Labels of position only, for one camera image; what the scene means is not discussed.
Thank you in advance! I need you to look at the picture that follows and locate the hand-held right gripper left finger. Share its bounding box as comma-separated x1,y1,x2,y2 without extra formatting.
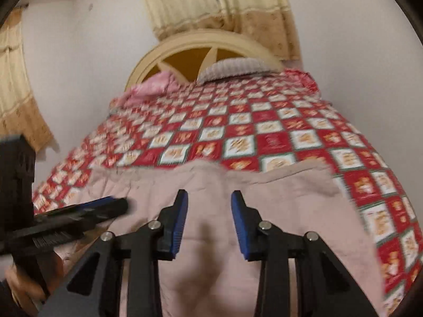
38,189,189,317

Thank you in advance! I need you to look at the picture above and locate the red patchwork printed quilt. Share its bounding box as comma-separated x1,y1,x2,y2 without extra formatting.
31,69,417,317

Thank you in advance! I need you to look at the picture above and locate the beige patterned window curtain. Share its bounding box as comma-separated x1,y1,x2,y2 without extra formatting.
135,0,223,41
211,0,302,61

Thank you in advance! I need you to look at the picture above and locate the pink crumpled blanket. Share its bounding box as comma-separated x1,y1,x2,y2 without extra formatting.
111,71,193,110

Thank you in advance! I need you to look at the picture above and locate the striped pillow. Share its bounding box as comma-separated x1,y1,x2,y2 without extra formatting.
197,58,279,84

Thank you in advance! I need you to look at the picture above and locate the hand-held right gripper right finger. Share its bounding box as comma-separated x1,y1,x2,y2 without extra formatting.
231,190,379,317

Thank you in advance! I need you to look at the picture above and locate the red plaid cloth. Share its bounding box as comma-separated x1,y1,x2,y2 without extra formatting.
283,69,322,97

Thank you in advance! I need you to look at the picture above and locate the beige patterned side curtain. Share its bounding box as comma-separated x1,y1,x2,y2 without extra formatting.
0,7,55,154

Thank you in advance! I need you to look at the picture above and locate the cream arched bed headboard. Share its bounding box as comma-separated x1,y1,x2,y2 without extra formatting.
125,30,282,92

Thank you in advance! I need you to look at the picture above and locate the beige quilted puffer jacket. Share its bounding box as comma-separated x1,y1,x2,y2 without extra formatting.
54,160,386,317

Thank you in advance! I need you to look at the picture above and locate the person's left hand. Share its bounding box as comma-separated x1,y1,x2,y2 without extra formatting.
5,251,64,315

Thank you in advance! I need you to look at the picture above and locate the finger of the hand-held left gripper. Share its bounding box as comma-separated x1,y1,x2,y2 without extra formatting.
33,197,129,226
0,220,98,256

